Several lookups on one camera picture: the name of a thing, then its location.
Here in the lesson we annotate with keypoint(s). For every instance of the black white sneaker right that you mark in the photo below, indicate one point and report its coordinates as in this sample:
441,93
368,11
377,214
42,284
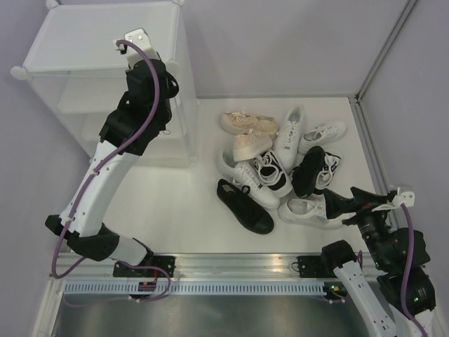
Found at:
331,163

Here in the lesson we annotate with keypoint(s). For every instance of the black sneaker overturned right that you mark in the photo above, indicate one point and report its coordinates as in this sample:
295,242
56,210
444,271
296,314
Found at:
305,175

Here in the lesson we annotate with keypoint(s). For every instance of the white slotted cable duct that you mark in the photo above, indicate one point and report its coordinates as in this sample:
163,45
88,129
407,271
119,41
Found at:
313,288

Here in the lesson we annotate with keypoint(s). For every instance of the white plastic shoe cabinet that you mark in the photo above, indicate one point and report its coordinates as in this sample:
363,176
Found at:
75,69

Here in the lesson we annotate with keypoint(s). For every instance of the white sneaker rear right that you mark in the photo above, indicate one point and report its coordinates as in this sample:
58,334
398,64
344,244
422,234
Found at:
322,135

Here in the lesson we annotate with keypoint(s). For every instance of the white sneaker near cabinet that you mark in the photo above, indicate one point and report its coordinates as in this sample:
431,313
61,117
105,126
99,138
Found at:
243,174

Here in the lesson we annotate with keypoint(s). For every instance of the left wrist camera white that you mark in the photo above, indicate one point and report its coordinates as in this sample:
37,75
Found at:
139,38

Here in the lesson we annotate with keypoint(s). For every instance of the black white patterned sneaker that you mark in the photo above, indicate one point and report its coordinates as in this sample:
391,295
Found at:
272,173

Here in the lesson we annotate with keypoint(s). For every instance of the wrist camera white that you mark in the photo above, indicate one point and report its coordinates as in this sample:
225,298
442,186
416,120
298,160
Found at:
403,195
139,38

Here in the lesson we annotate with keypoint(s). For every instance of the white sneaker front right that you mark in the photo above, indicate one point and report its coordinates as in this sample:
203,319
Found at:
309,212

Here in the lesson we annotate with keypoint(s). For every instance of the beige lace sneaker lying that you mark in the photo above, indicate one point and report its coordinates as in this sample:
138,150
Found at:
238,121

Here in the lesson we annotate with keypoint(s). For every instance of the black canvas sneaker front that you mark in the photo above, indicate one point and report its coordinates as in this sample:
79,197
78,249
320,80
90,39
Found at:
244,208

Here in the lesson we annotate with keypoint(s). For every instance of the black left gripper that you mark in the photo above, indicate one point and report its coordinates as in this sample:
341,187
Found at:
139,71

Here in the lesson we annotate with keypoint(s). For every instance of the beige lace sneaker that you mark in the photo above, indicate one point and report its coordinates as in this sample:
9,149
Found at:
238,121
249,144

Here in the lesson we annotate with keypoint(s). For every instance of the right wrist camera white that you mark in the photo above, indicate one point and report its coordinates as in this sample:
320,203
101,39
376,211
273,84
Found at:
403,195

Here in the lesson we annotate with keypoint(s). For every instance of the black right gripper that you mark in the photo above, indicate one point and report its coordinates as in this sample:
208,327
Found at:
367,210

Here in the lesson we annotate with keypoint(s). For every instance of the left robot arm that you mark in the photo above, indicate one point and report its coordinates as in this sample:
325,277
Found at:
142,113

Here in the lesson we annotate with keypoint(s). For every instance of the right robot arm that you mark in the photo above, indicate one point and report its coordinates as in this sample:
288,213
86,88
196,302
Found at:
397,250

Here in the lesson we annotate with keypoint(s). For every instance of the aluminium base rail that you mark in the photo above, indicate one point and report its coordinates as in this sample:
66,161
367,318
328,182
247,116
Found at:
212,267

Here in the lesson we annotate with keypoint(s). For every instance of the aluminium corner frame post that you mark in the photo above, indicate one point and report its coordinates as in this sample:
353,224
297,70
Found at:
398,27

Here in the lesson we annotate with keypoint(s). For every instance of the white sneaker rear middle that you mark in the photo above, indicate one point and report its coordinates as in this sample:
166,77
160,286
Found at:
288,137

